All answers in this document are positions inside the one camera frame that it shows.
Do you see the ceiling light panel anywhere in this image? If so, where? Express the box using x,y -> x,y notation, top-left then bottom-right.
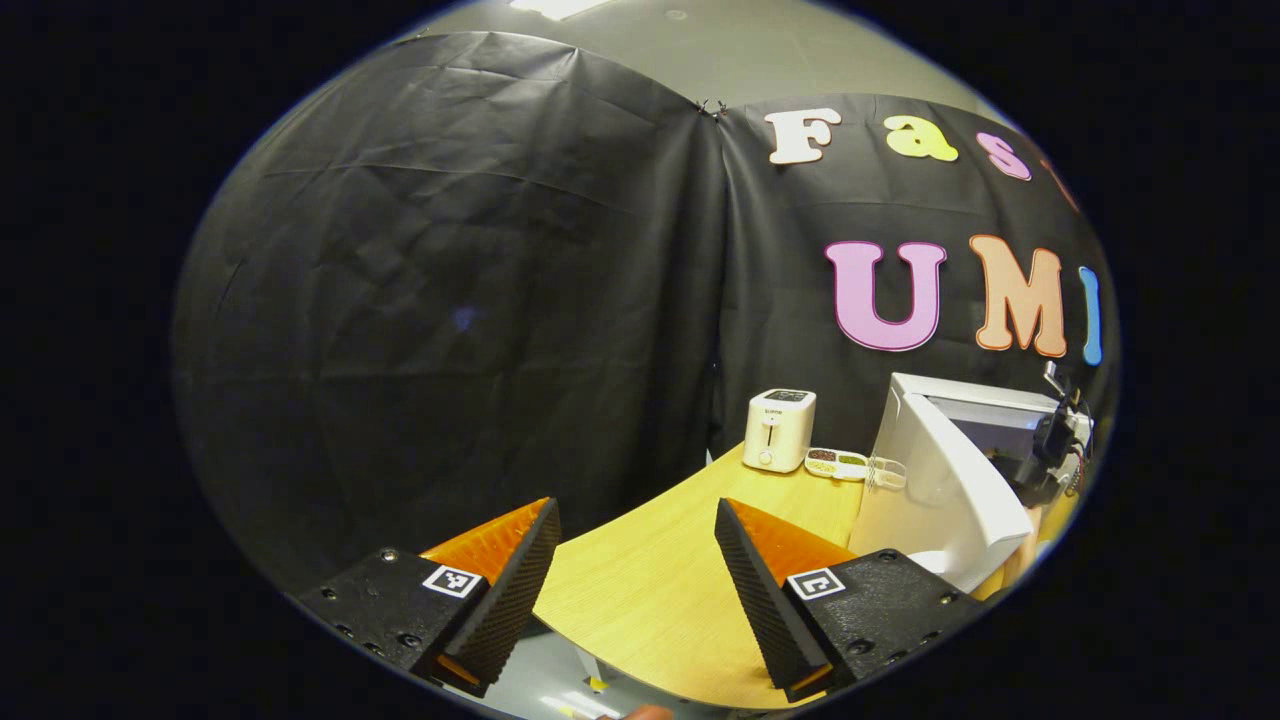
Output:
508,0 -> 613,22

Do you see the white microwave oven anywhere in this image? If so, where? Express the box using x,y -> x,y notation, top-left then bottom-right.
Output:
848,372 -> 1093,595

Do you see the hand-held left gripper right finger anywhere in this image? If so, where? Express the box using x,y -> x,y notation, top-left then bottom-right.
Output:
714,498 -> 986,703

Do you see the white divided snack dish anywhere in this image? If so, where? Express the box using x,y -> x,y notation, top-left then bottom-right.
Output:
804,447 -> 872,483

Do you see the white toaster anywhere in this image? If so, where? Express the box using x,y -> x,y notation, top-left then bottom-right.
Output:
742,388 -> 818,475

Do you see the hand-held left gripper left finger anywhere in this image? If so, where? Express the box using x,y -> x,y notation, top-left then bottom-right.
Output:
295,497 -> 563,698

